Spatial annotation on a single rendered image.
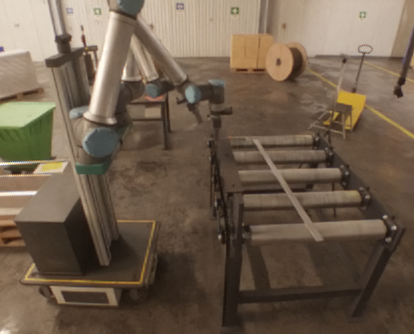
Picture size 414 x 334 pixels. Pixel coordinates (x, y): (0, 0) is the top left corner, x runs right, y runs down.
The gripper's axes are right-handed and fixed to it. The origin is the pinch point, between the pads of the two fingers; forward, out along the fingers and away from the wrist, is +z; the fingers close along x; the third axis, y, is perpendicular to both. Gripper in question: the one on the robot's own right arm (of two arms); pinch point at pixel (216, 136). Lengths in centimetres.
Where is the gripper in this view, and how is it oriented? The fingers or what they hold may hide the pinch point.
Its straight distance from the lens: 174.8
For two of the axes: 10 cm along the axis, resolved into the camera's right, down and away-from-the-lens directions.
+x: 0.5, 5.1, -8.6
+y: -10.0, 0.3, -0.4
